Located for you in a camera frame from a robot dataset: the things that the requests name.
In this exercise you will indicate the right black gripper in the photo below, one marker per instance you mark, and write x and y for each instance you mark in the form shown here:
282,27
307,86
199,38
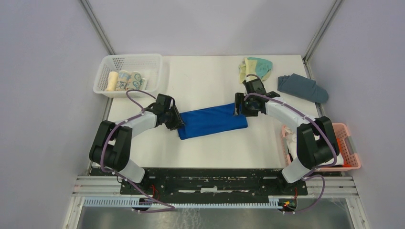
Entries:
239,97

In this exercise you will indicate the white cable duct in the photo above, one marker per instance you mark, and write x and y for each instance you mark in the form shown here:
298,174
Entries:
137,202

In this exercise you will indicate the aluminium frame rails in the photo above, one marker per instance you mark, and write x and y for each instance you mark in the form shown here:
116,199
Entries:
318,189

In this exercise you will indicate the patterned rolled towel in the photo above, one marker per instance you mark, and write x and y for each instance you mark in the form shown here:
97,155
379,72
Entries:
123,79
136,82

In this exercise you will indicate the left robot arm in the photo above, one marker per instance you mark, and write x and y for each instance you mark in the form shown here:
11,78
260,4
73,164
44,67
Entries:
111,147

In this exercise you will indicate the grey blue towel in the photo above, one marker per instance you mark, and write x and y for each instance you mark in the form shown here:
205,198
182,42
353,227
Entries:
302,87

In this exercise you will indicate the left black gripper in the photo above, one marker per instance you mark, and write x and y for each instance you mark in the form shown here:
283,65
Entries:
177,122

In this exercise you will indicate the patterned rolled towel left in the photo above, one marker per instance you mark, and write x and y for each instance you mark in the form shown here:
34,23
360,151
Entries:
123,79

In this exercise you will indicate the patterned rolled towel right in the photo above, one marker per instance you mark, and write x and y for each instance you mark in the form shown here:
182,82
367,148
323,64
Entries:
136,82

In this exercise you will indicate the white cloth in pink basket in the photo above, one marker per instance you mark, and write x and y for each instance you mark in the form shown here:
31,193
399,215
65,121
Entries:
290,140

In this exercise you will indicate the white plastic basket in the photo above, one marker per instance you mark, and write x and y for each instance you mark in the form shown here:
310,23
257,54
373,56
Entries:
150,66

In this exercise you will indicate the cream rolled towel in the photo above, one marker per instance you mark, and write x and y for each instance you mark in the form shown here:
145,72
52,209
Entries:
112,81

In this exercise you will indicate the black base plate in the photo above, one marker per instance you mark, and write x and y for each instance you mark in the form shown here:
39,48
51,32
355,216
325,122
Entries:
186,184

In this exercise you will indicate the green yellow towel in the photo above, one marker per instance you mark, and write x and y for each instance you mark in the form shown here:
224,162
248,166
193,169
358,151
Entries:
257,66

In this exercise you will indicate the orange item in basket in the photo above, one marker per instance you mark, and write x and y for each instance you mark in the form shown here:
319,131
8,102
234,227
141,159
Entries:
344,163

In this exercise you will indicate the pink plastic basket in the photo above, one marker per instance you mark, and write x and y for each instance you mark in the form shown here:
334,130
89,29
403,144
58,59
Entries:
348,151

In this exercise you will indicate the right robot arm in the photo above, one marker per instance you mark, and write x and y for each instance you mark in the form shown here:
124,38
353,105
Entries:
316,142

